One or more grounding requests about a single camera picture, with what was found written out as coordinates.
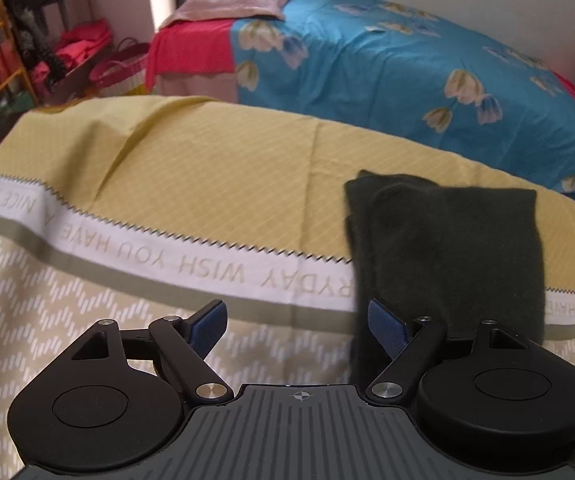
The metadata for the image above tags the red woven basket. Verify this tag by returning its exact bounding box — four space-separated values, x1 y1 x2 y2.
88 37 151 97

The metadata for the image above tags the bed with blue floral sheet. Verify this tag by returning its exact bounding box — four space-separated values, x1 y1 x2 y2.
146 19 575 206

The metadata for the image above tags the polka dot garment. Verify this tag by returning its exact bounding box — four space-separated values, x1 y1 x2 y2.
10 0 69 84

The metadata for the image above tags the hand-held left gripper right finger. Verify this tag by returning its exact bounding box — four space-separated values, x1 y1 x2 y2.
364 298 548 404

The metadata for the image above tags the pink pillow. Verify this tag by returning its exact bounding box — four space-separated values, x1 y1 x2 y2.
160 0 299 29

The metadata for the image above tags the blue floral bedsheet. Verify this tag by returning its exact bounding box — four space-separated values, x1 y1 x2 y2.
230 0 575 207

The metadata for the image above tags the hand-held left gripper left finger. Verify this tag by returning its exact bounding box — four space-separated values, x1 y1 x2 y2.
70 299 234 404

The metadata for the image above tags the red clothes pile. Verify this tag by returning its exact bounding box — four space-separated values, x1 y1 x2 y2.
28 22 116 92

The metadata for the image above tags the yellow and pink printed bedsheet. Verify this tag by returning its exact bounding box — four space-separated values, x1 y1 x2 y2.
0 95 575 480

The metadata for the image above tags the dark green sweater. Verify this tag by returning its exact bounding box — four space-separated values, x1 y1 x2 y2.
343 169 549 387

